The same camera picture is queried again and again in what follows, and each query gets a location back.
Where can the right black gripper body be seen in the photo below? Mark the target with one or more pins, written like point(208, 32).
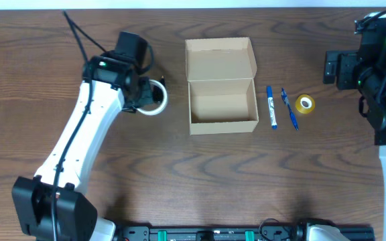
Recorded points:
point(334, 69)

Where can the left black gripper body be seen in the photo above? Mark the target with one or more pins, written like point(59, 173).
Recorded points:
point(151, 94)

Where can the white tape roll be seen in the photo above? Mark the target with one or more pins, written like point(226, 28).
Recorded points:
point(163, 103)

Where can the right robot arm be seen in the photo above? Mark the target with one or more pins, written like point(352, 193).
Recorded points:
point(364, 70)

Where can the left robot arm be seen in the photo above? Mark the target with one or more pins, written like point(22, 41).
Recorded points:
point(52, 205)

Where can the black teardrop-shaped object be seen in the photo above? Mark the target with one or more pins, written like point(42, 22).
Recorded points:
point(158, 92)

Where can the small yellow tape roll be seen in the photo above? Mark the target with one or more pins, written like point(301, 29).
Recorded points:
point(305, 104)

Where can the blue ballpoint pen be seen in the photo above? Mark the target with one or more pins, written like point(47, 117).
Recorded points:
point(291, 113)

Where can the open cardboard box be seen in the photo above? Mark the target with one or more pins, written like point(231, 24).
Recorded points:
point(221, 90)

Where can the blue and white marker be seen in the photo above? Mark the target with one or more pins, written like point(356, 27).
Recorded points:
point(271, 107)

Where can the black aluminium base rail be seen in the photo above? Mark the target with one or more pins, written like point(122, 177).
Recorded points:
point(145, 233)

